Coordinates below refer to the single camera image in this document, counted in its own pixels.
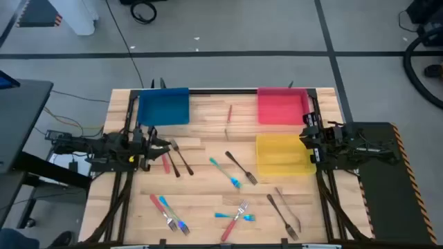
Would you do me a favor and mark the black hazard-striped platform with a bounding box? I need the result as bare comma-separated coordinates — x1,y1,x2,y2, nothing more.
15,0,64,28
352,121,439,246

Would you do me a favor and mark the thick black hose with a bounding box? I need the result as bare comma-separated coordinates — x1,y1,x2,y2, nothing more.
403,26,443,111

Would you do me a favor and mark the black power brick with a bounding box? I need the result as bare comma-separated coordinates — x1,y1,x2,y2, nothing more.
44,129,73,142

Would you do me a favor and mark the black equipment case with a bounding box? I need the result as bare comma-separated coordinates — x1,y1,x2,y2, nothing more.
397,0,443,48

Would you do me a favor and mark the person's shoe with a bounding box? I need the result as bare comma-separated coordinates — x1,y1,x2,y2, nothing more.
47,230,75,249

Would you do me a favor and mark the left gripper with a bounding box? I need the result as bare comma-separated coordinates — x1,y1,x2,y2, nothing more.
133,126,173,173

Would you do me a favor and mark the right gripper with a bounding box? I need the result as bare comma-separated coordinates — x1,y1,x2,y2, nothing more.
299,112,329,164

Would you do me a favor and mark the yellow plastic bin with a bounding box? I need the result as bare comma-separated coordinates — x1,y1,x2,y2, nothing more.
255,133,317,176

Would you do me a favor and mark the laptop screen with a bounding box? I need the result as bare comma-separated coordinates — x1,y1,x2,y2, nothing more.
0,70,21,90

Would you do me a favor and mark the white paper sheet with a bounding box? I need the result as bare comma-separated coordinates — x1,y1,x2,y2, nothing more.
48,151,93,177

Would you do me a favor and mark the red-handled silver fork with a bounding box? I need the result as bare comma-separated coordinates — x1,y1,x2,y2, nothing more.
149,193,179,232
220,199,250,243
161,153,172,175
224,104,233,140

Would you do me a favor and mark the blue plastic bin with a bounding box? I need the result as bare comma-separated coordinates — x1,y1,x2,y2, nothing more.
136,87,191,127

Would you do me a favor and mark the black aluminium table frame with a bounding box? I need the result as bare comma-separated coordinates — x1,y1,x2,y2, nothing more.
82,88,374,245

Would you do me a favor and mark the person's leg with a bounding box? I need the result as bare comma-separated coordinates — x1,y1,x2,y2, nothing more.
0,227,41,249

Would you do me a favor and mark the white pillar base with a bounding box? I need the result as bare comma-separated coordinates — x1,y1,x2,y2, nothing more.
47,0,100,37

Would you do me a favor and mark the coiled black cable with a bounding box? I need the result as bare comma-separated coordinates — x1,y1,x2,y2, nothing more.
129,0,159,26

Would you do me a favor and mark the black and orange item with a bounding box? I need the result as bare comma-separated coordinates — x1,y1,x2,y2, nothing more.
424,63,443,79

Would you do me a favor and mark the red plastic bin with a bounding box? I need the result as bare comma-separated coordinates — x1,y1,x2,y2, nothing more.
257,86,311,126

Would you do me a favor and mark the black desk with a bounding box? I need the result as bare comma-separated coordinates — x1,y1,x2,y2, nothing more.
0,78,91,229

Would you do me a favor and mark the long black floor cable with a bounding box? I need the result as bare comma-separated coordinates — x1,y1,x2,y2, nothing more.
105,0,145,89

